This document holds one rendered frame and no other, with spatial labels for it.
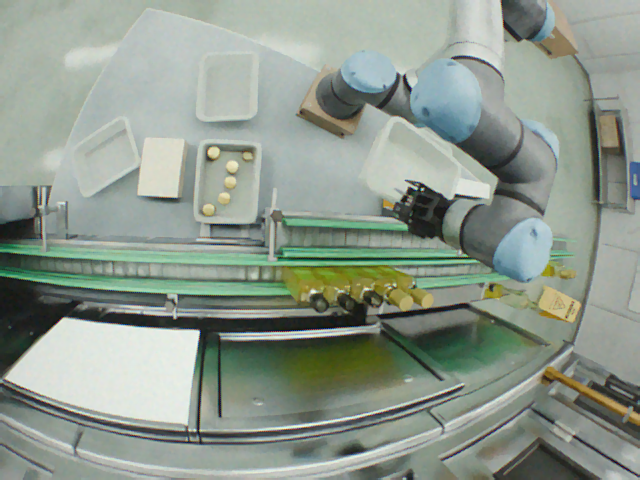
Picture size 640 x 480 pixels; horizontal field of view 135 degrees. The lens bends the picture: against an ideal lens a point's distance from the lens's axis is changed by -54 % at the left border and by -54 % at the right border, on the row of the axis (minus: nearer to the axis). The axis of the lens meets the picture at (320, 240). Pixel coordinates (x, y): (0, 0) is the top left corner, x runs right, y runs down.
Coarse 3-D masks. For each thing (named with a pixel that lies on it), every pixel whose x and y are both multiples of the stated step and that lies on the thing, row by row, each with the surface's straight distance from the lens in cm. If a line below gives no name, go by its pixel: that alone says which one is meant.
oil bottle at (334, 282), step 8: (320, 272) 66; (328, 272) 67; (336, 272) 67; (328, 280) 60; (336, 280) 61; (344, 280) 61; (328, 288) 59; (336, 288) 59; (344, 288) 59; (328, 296) 59; (336, 304) 60
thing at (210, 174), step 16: (208, 144) 79; (224, 144) 79; (240, 144) 78; (256, 144) 78; (208, 160) 85; (224, 160) 84; (240, 160) 84; (256, 160) 78; (208, 176) 84; (224, 176) 84; (240, 176) 84; (256, 176) 77; (208, 192) 84; (240, 192) 84; (256, 192) 77; (224, 208) 84; (240, 208) 84; (256, 208) 77
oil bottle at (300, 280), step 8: (288, 272) 68; (296, 272) 64; (304, 272) 64; (312, 272) 65; (288, 280) 68; (296, 280) 60; (304, 280) 58; (312, 280) 59; (320, 280) 59; (288, 288) 68; (296, 288) 60; (304, 288) 57; (312, 288) 57; (320, 288) 58; (296, 296) 60; (304, 296) 57; (304, 304) 58
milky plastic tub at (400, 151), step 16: (384, 128) 59; (400, 128) 63; (416, 128) 63; (384, 144) 57; (400, 144) 68; (416, 144) 67; (432, 144) 65; (368, 160) 61; (384, 160) 65; (400, 160) 67; (416, 160) 70; (432, 160) 71; (448, 160) 69; (368, 176) 55; (384, 176) 65; (400, 176) 67; (416, 176) 70; (432, 176) 73; (448, 176) 71; (384, 192) 56; (448, 192) 68
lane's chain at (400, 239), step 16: (288, 240) 75; (304, 240) 76; (320, 240) 77; (336, 240) 79; (352, 240) 81; (368, 240) 83; (384, 240) 86; (400, 240) 89; (416, 240) 92; (432, 240) 97
